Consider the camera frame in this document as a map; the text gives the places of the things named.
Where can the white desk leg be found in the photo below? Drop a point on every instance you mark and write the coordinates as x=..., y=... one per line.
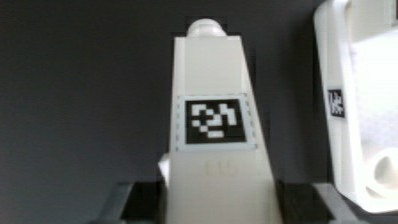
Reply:
x=215, y=167

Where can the white desk tabletop tray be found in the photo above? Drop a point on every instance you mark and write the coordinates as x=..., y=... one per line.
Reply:
x=355, y=27

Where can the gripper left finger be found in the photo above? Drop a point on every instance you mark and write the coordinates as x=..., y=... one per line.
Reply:
x=110, y=213

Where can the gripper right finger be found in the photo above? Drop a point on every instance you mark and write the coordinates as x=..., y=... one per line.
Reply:
x=343, y=216

